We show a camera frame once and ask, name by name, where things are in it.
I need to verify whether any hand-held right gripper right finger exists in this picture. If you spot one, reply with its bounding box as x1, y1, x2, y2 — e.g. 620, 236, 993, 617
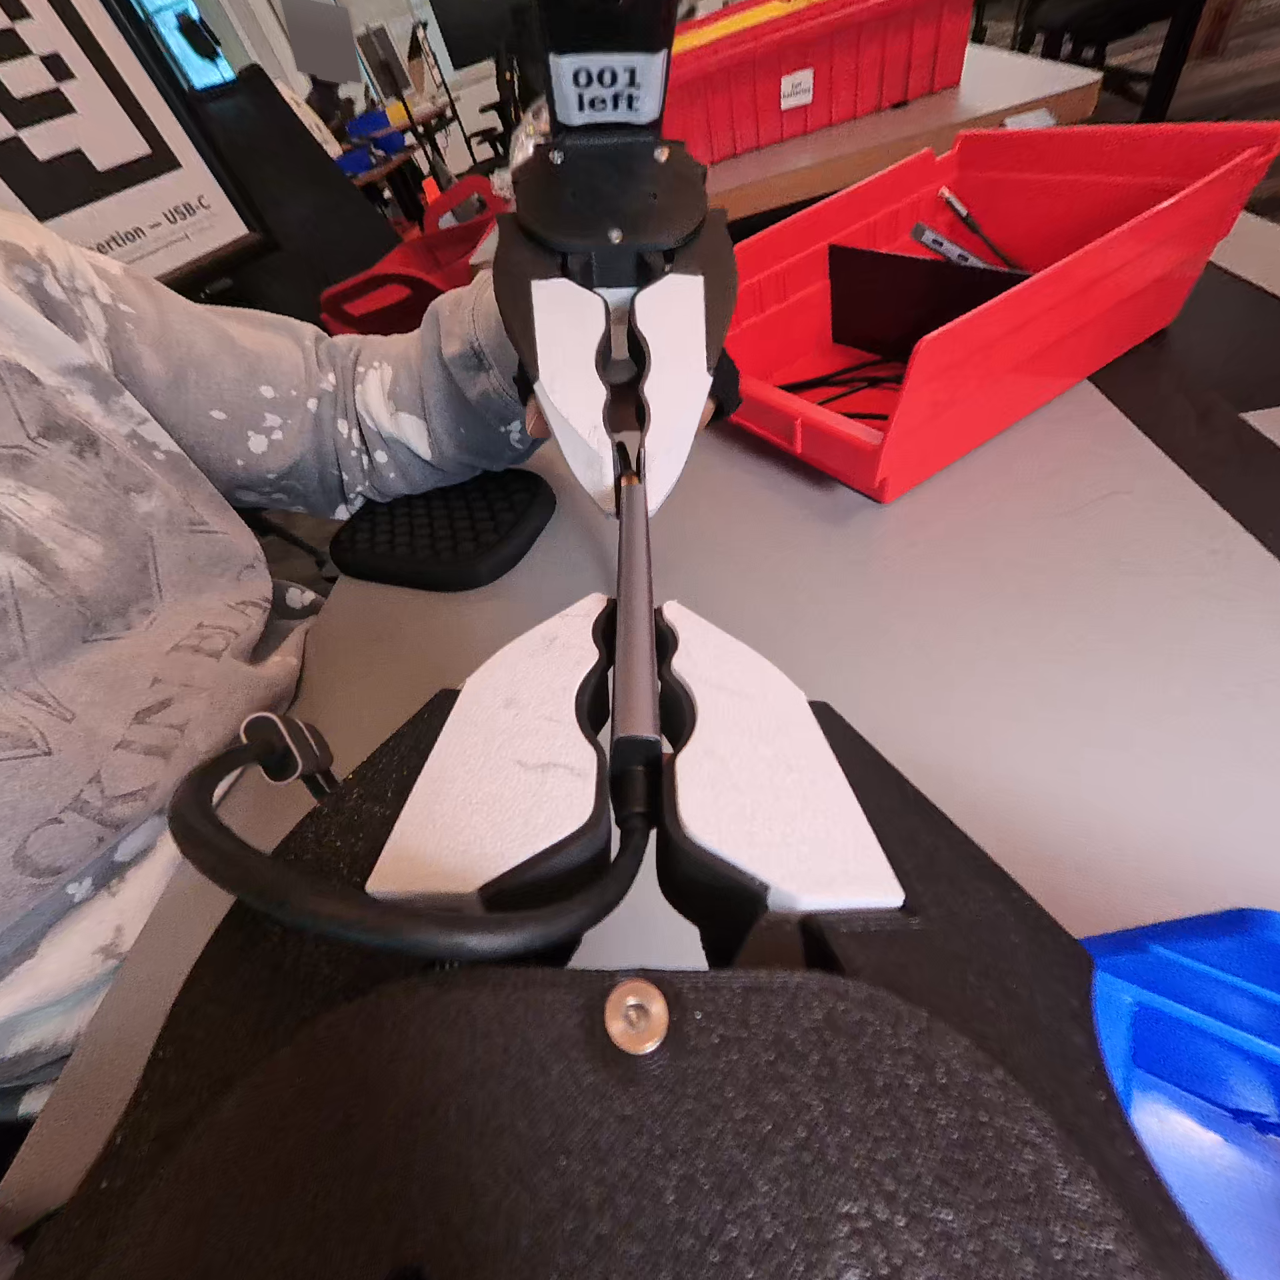
655, 600, 907, 917

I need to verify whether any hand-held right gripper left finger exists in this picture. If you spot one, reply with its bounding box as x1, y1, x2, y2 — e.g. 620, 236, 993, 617
364, 593, 615, 902

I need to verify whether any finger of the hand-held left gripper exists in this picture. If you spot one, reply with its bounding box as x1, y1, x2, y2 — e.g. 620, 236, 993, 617
530, 277, 622, 517
629, 271, 718, 518

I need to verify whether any thin black usb-c cable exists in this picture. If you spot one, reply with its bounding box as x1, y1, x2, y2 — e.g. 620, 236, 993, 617
779, 360, 907, 422

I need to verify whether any grey usb hub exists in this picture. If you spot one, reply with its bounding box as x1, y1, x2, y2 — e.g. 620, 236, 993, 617
612, 469, 664, 744
910, 222, 993, 270

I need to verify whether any short hub cable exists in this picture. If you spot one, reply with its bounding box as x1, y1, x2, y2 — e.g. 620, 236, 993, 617
167, 712, 666, 963
939, 186, 1030, 273

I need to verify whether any red plastic bin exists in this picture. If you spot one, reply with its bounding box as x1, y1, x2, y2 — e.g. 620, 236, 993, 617
725, 122, 1280, 504

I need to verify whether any blue plastic bin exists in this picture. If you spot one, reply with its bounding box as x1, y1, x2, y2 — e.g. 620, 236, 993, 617
1080, 908, 1280, 1280

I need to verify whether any black elbow pad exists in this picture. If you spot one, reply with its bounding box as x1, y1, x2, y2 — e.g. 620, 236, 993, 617
331, 468, 558, 593

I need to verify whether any red felt tote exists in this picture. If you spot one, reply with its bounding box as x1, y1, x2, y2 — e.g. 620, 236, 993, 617
320, 175, 512, 337

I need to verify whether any yellow plastic bin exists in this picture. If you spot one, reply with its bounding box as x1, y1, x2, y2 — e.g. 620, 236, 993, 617
678, 0, 801, 46

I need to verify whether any red ribbed crate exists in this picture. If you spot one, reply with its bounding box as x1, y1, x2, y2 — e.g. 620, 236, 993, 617
660, 0, 977, 168

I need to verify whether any black bin divider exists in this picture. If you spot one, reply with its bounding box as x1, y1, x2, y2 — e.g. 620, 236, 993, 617
827, 242, 1031, 363

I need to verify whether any small tablet screen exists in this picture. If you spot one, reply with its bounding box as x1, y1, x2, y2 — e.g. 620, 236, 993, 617
355, 21, 414, 99

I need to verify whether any person's grey spattered sweatshirt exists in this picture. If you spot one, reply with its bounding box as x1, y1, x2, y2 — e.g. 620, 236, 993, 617
0, 210, 331, 1091

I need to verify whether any framed white sign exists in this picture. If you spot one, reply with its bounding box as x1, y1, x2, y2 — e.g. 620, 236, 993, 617
0, 0, 277, 291

